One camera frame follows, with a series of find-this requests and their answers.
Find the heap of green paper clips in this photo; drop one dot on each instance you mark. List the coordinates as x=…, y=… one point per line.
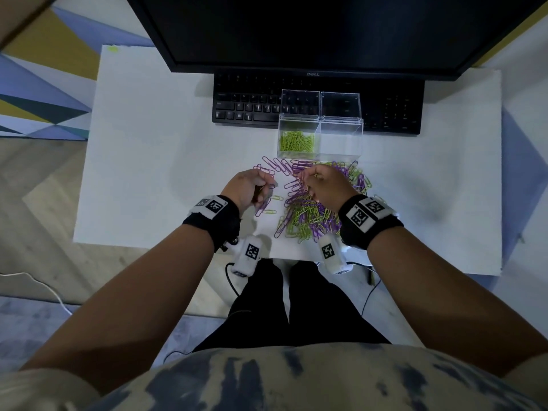
x=297, y=142

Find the person's left forearm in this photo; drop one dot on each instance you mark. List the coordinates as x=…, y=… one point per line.
x=128, y=308

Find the person's tie-dye shirt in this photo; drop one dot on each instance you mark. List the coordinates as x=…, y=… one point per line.
x=299, y=380

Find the black keyboard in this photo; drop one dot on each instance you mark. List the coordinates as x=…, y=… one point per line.
x=239, y=106

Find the black wristband with markers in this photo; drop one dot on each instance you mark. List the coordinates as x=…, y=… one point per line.
x=218, y=228
x=376, y=233

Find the black right wristband with markers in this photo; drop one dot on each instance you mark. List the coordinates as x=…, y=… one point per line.
x=376, y=233

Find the person's left hand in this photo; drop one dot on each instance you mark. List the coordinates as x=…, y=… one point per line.
x=248, y=186

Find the black computer monitor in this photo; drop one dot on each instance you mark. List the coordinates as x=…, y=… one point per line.
x=321, y=29

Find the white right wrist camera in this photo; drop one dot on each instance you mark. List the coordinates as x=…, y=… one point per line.
x=331, y=256

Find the person's black trousers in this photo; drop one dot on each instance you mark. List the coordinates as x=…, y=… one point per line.
x=299, y=316

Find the person's right hand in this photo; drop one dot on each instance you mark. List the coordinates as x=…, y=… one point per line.
x=331, y=186

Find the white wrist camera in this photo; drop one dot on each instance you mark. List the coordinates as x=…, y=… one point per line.
x=248, y=256
x=331, y=256

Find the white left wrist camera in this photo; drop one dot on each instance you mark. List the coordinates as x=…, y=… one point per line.
x=248, y=256

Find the brown wooden board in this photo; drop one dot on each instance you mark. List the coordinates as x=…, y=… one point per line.
x=17, y=12

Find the black left wristband with markers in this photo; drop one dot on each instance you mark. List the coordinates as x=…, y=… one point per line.
x=218, y=228

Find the person's right forearm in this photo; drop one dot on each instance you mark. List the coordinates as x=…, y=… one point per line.
x=449, y=303

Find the pile of mixed paper clips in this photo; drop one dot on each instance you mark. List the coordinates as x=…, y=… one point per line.
x=304, y=214

